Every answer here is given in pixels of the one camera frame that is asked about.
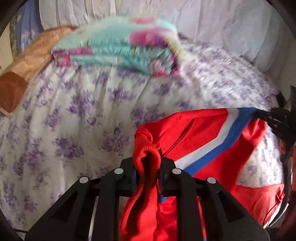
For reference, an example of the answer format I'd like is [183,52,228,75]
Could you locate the purple floral bed sheet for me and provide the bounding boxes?
[1,40,279,230]

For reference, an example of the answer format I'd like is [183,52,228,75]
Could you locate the blue patterned hanging cloth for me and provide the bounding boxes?
[16,0,44,54]

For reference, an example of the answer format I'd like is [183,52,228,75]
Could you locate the orange brown pillow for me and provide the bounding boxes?
[1,26,77,116]

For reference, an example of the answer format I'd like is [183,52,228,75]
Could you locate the red track pants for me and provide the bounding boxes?
[119,108,284,240]

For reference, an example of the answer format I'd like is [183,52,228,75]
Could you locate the white wall curtain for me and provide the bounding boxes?
[38,0,296,79]

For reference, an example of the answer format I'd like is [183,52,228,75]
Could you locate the folded teal pink blanket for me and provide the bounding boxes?
[51,16,183,76]

